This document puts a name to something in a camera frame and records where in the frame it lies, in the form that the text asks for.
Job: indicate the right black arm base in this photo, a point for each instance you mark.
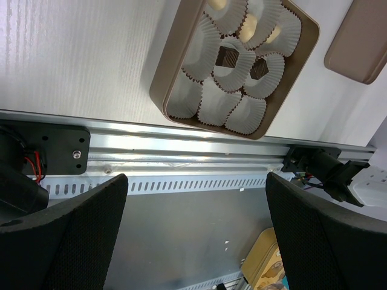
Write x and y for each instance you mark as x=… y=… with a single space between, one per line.
x=321 y=162

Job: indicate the gold tin lid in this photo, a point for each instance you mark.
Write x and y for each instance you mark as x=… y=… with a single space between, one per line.
x=358 y=50

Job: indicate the white paper cup five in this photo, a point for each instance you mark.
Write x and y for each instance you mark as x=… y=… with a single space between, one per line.
x=231 y=79

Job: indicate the white paper cup two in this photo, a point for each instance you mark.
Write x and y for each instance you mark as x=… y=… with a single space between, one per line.
x=267 y=13

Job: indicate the white shell chocolate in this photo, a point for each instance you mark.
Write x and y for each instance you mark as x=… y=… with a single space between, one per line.
x=248 y=28
x=217 y=4
x=275 y=33

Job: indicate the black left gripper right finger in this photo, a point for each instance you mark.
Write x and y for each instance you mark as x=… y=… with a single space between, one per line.
x=324 y=245

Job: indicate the white paper cup four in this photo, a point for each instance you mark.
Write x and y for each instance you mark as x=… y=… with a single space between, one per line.
x=203 y=50

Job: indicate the yellow patterned box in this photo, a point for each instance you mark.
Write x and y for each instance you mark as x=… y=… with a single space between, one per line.
x=263 y=265

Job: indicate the white paper cup eight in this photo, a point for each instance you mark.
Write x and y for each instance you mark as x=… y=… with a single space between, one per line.
x=216 y=104

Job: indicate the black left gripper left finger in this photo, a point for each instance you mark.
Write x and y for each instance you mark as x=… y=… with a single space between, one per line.
x=66 y=246

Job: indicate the white paper cup three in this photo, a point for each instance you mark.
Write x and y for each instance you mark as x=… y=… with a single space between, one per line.
x=286 y=43

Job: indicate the dark square chocolate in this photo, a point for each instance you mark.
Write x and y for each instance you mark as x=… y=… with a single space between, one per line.
x=227 y=57

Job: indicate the white paper cup nine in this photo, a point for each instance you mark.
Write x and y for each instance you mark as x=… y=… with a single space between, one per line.
x=247 y=116

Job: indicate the white shell chocolate top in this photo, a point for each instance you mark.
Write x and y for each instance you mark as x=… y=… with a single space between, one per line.
x=217 y=4

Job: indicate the white paper cup six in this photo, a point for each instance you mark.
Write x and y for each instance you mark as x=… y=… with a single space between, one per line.
x=265 y=86

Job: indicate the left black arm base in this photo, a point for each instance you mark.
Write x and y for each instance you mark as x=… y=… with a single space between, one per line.
x=35 y=148

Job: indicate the white paper cup one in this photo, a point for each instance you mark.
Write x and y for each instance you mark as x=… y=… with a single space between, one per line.
x=228 y=19

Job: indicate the white slotted cable duct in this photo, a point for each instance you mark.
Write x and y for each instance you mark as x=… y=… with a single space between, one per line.
x=65 y=187

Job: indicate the gold square chocolate tin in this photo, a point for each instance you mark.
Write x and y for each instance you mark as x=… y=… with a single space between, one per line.
x=178 y=41

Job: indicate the white paper cup seven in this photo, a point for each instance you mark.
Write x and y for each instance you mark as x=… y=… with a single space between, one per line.
x=185 y=98

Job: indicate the dark square chocolate corner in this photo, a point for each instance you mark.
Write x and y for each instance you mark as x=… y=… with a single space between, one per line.
x=259 y=69

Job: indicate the aluminium front rail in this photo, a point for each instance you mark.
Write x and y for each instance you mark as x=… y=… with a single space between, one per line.
x=144 y=149

